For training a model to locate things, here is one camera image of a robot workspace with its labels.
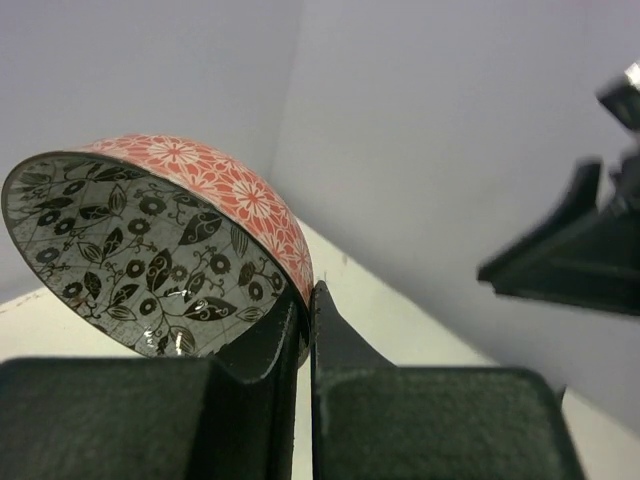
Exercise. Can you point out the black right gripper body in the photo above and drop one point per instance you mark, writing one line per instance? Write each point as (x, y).
(625, 178)

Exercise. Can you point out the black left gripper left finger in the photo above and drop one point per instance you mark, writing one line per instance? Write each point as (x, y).
(227, 416)

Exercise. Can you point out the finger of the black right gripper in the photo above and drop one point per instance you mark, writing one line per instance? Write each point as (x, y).
(580, 255)

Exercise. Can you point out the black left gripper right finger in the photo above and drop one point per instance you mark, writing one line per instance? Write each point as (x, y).
(372, 419)

